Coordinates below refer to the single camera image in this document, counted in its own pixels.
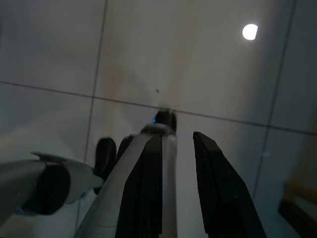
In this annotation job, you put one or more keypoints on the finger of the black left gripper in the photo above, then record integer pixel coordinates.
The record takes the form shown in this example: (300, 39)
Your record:
(123, 148)
(106, 156)

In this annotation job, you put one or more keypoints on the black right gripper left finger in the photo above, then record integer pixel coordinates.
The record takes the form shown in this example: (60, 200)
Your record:
(141, 193)

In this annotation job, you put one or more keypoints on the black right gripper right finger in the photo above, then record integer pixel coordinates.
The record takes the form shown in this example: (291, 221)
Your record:
(223, 193)

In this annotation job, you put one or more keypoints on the dark brown wooden furniture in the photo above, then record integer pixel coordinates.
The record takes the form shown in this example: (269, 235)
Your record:
(299, 213)

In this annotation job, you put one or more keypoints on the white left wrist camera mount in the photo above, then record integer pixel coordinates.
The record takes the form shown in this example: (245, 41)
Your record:
(79, 178)

